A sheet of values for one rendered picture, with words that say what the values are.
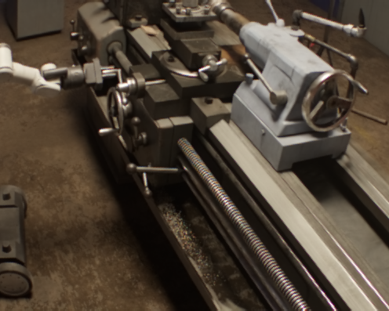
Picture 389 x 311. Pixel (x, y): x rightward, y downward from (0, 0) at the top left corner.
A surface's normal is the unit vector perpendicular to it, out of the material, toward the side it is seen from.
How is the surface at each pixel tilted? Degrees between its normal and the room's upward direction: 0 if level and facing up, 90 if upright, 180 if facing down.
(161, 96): 0
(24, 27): 90
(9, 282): 90
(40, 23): 90
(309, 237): 36
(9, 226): 0
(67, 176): 0
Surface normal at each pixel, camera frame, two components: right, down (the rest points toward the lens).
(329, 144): 0.41, 0.56
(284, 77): -0.85, -0.04
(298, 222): -0.44, -0.57
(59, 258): 0.11, -0.81
